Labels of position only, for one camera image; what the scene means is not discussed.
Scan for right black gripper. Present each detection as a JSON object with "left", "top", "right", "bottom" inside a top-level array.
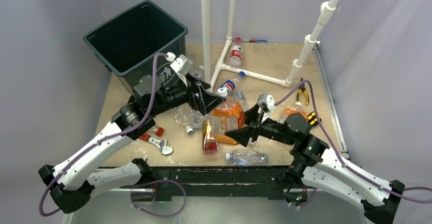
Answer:
[{"left": 225, "top": 103, "right": 294, "bottom": 146}]

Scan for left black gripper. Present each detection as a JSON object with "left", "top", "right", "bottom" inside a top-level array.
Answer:
[{"left": 150, "top": 72, "right": 225, "bottom": 117}]

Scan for large orange soda bottle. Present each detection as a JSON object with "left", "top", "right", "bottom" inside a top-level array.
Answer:
[{"left": 208, "top": 97, "right": 245, "bottom": 146}]

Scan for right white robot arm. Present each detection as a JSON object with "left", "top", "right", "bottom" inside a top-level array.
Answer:
[{"left": 225, "top": 105, "right": 405, "bottom": 223}]

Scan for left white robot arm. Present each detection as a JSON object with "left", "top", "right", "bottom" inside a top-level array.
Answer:
[{"left": 38, "top": 74, "right": 226, "bottom": 214}]

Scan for clear bottle near bin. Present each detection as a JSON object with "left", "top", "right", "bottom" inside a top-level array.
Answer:
[{"left": 190, "top": 65, "right": 204, "bottom": 80}]

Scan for dark green trash bin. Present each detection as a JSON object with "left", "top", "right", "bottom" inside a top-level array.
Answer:
[{"left": 83, "top": 0, "right": 188, "bottom": 93}]

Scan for small pepsi bottle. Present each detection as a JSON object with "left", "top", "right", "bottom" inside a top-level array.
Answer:
[{"left": 216, "top": 71, "right": 246, "bottom": 97}]

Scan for clear bottle white cap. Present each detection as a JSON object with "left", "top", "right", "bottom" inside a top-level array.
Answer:
[{"left": 190, "top": 109, "right": 203, "bottom": 131}]

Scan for crushed clear bottle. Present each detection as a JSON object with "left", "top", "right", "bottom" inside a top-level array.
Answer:
[{"left": 175, "top": 104, "right": 193, "bottom": 135}]

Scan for blue label water bottle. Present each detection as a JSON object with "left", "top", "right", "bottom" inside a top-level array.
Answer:
[{"left": 233, "top": 91, "right": 249, "bottom": 111}]

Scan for clear bottle front edge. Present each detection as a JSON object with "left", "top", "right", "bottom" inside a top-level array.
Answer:
[{"left": 225, "top": 149, "right": 269, "bottom": 166}]

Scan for small orange bottle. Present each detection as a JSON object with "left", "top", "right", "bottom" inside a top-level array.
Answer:
[{"left": 278, "top": 102, "right": 307, "bottom": 123}]

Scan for yellow red tea bottle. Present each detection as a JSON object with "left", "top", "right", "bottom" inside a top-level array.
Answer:
[{"left": 202, "top": 119, "right": 219, "bottom": 154}]

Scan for red label water bottle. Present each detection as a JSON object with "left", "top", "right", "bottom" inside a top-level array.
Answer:
[{"left": 228, "top": 37, "right": 243, "bottom": 68}]

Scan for red cap tea bottle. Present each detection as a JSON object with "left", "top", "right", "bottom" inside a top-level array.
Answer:
[{"left": 148, "top": 125, "right": 165, "bottom": 137}]

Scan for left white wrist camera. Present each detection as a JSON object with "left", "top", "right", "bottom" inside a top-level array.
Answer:
[{"left": 166, "top": 52, "right": 193, "bottom": 87}]

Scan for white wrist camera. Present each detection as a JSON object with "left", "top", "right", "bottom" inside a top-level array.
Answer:
[
  {"left": 257, "top": 93, "right": 276, "bottom": 122},
  {"left": 166, "top": 52, "right": 193, "bottom": 87}
]

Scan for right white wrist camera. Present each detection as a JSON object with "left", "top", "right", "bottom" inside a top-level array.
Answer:
[{"left": 257, "top": 93, "right": 276, "bottom": 122}]

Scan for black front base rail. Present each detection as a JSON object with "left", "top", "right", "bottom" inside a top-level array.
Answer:
[{"left": 148, "top": 165, "right": 302, "bottom": 201}]

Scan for yellow handle pliers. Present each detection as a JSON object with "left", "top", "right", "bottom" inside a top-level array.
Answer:
[{"left": 296, "top": 83, "right": 309, "bottom": 105}]

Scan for red handle adjustable wrench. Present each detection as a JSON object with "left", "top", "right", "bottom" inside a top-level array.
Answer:
[{"left": 139, "top": 133, "right": 174, "bottom": 156}]

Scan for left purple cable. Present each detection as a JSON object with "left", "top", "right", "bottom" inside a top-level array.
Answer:
[{"left": 39, "top": 53, "right": 170, "bottom": 217}]

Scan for white PVC pipe frame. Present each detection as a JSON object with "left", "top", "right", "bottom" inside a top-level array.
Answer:
[{"left": 201, "top": 0, "right": 340, "bottom": 88}]

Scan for purple cable loop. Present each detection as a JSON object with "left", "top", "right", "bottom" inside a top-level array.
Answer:
[{"left": 129, "top": 178, "right": 189, "bottom": 218}]

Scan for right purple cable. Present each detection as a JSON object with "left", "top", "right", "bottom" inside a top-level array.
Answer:
[{"left": 274, "top": 79, "right": 432, "bottom": 205}]

